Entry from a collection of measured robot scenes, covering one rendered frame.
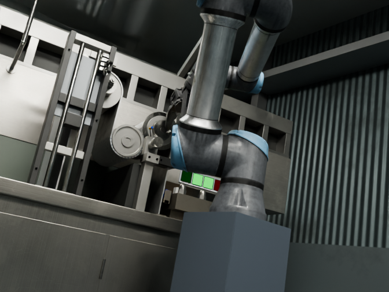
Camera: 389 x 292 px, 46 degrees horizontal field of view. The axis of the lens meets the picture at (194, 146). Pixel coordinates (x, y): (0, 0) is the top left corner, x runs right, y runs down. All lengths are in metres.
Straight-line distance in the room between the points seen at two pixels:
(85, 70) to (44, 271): 0.67
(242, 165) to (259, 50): 0.35
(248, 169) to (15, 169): 1.03
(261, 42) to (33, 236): 0.81
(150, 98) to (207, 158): 1.08
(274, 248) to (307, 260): 2.05
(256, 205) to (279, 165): 1.31
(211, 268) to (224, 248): 0.06
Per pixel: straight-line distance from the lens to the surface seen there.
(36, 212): 1.31
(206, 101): 1.17
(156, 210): 1.74
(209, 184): 2.19
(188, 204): 1.72
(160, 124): 1.73
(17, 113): 1.95
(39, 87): 1.99
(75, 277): 1.34
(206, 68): 1.17
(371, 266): 2.95
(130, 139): 1.69
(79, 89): 1.57
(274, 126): 2.49
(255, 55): 1.36
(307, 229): 3.26
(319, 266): 3.15
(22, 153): 1.93
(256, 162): 1.20
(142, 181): 1.64
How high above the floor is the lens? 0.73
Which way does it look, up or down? 16 degrees up
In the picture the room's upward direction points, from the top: 10 degrees clockwise
